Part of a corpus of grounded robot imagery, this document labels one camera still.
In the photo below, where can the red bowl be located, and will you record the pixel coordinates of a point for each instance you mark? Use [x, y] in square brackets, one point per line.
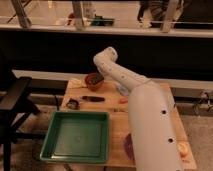
[90, 86]

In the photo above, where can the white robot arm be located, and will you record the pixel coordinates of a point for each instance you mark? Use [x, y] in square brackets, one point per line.
[149, 113]

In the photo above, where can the wooden table board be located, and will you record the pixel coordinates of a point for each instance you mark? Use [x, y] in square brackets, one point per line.
[119, 127]

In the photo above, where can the clear plastic bag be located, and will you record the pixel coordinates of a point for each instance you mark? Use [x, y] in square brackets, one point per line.
[122, 90]

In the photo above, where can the thin metal utensil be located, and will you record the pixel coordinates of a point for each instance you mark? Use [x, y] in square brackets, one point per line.
[120, 110]

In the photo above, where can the cream cloth piece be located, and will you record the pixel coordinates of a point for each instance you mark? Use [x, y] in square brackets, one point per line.
[76, 83]

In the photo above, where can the green plastic tray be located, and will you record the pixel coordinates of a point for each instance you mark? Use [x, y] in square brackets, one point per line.
[77, 137]

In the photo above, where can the purple round plate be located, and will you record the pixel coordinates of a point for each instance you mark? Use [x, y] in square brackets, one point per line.
[128, 146]

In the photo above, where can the black chair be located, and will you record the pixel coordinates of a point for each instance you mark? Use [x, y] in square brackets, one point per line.
[15, 108]

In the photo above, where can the orange fruit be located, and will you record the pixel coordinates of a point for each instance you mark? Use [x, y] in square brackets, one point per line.
[183, 149]

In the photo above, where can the black handled knife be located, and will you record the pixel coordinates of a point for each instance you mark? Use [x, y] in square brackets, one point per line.
[93, 99]

